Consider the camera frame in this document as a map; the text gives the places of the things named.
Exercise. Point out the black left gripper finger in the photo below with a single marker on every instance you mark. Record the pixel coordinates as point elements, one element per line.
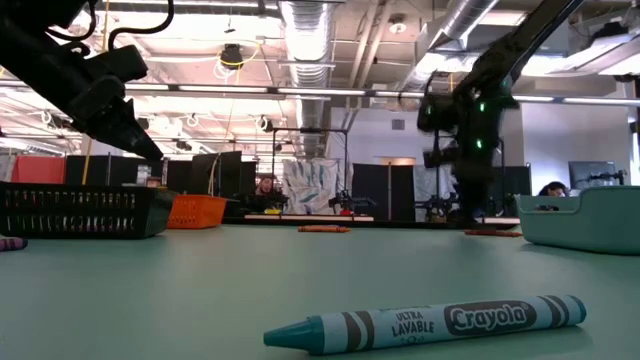
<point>130,132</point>

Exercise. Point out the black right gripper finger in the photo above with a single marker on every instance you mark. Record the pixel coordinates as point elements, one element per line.
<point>472,195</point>

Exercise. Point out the orange crayon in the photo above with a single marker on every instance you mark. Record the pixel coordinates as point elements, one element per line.
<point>492,233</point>
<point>324,229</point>

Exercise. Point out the blue-green crayon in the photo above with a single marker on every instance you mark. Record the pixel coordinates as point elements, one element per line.
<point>425,325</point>

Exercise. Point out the black background robot arm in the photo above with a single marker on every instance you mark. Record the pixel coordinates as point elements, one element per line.
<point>350,202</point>
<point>437,205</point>

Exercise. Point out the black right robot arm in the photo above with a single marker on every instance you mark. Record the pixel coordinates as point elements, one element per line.
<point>525,35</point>

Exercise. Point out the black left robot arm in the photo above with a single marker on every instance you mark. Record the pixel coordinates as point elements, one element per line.
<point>25,45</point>

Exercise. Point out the white pillar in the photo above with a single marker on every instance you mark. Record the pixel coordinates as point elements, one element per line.
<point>107,147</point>

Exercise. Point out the white plastic sheet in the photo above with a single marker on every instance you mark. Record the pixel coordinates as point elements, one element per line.
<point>310,185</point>
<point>427,185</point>

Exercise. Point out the black partition panel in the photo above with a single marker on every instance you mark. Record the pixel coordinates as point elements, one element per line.
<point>372,192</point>
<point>225,175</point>
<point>100,170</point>

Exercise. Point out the ceiling light strip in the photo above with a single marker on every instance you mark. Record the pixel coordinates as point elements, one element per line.
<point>532,98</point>
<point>222,89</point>
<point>322,92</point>
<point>145,86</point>
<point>600,101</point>
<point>400,94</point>

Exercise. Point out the person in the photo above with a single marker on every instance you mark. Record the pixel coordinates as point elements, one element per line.
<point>552,190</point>
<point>265,187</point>

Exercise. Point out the red partition panel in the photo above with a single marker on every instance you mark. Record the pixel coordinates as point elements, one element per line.
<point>37,170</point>

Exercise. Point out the black plastic basket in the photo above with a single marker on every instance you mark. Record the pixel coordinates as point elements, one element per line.
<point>75,212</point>

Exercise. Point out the orange plastic basket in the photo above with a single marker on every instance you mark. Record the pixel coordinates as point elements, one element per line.
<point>195,212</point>

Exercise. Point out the pale green plastic bin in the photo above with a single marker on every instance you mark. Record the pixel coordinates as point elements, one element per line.
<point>580,225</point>

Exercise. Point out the grey computer monitor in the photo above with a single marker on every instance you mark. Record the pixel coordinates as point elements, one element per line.
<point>590,172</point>

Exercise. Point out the purple crayon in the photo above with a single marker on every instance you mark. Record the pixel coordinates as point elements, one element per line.
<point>12,244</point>

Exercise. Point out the wooden table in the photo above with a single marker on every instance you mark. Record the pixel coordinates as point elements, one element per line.
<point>310,218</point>

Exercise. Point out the green table mat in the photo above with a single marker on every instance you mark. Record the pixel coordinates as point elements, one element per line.
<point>150,300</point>

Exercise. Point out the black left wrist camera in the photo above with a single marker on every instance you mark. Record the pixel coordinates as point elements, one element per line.
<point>117,62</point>

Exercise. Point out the black metal table frame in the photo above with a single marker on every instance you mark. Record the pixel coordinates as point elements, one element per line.
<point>400,225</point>

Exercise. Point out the silver ventilation duct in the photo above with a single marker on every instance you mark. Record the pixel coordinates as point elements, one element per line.
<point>307,50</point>
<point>465,20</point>

